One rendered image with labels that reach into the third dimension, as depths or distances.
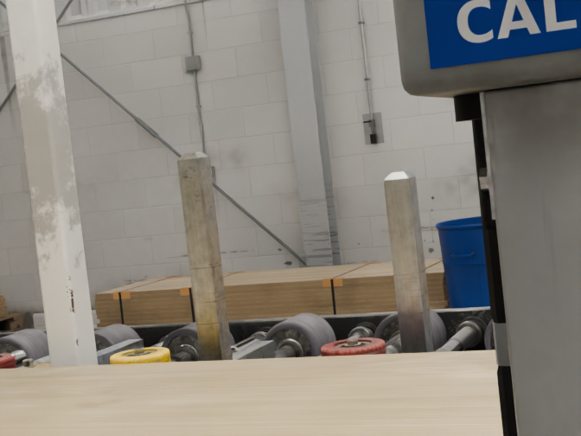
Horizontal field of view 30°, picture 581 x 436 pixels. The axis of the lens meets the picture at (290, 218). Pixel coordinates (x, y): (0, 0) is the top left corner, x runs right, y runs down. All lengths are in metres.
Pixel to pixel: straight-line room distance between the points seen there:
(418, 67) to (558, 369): 0.09
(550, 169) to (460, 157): 7.34
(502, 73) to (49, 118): 1.26
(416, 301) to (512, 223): 1.15
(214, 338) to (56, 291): 0.23
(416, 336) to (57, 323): 0.49
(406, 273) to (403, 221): 0.07
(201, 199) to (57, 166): 0.20
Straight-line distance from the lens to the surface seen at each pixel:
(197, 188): 1.54
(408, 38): 0.28
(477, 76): 0.27
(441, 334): 1.94
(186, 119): 8.35
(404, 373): 1.17
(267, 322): 2.09
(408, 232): 1.43
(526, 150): 0.29
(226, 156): 8.21
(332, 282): 6.57
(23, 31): 1.53
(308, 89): 7.74
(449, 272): 5.98
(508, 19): 0.27
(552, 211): 0.29
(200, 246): 1.54
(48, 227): 1.51
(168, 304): 7.09
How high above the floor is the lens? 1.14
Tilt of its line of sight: 3 degrees down
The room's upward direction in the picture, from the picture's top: 6 degrees counter-clockwise
